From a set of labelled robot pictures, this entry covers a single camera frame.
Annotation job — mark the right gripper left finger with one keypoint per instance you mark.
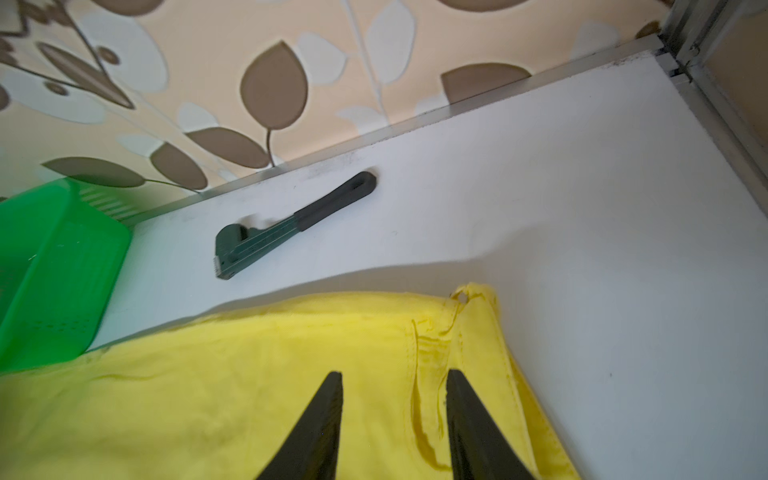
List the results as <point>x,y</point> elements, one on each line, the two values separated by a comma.
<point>310,451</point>

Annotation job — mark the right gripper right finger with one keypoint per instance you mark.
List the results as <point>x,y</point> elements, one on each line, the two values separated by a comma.
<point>478,448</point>

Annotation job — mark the yellow trousers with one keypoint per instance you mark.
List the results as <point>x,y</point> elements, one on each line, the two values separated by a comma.
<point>215,398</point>

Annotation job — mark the green plastic basket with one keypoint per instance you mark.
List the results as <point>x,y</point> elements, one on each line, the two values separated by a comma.
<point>60,259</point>

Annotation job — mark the dark green pipe wrench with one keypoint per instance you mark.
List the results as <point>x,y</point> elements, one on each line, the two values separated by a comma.
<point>237,247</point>

